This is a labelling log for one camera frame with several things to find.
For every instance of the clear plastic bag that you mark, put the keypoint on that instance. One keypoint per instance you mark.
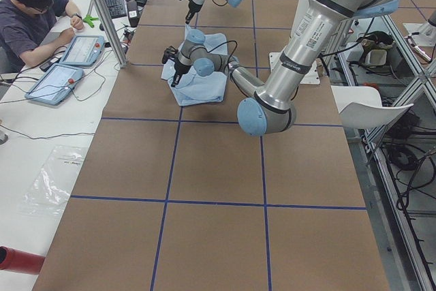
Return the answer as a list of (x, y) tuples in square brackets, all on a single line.
[(49, 193)]

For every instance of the green plastic object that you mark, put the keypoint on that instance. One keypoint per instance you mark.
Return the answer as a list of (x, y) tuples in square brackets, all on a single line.
[(89, 20)]

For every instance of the red cylinder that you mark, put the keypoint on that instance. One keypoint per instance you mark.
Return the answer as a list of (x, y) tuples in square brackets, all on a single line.
[(20, 261)]

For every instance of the light blue striped shirt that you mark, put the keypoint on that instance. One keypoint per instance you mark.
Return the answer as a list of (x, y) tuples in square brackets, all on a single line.
[(196, 89)]

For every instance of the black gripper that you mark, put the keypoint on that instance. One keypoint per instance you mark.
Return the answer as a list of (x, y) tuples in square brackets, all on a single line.
[(178, 67), (191, 9)]

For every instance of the black keyboard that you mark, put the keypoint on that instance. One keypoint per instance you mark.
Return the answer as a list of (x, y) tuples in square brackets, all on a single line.
[(116, 8)]

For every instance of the upper blue teach pendant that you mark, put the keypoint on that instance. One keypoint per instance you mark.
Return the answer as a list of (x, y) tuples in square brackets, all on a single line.
[(83, 50)]

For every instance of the person in dark shirt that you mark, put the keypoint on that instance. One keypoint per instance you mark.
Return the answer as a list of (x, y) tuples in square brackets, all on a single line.
[(25, 24)]

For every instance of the lower blue teach pendant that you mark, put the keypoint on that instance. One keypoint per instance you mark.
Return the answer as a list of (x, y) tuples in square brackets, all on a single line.
[(55, 85)]

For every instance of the aluminium frame post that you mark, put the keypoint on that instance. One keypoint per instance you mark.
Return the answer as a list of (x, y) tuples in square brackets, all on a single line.
[(109, 29)]

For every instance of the blue teach pendant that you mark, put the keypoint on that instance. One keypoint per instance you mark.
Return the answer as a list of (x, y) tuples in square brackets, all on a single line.
[(83, 50), (55, 85)]

